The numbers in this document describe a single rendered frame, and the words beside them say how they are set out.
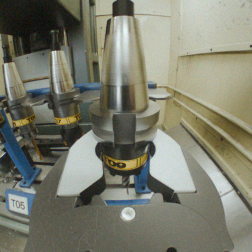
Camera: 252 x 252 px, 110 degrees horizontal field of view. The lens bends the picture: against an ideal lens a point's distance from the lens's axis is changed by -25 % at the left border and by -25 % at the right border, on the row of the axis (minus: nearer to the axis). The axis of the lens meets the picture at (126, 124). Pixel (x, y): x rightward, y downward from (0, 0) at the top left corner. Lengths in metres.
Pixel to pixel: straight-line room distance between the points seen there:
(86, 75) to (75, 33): 0.28
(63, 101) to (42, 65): 0.73
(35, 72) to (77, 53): 0.32
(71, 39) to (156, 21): 0.75
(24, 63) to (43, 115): 0.40
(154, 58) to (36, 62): 0.95
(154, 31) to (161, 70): 0.36
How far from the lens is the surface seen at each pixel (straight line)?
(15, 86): 0.28
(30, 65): 0.98
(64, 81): 0.21
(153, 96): 0.19
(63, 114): 0.22
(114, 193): 0.42
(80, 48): 0.86
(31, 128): 0.30
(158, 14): 1.28
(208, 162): 0.69
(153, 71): 1.20
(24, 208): 0.46
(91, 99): 0.18
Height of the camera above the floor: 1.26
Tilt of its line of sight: 27 degrees down
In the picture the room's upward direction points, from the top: 1 degrees counter-clockwise
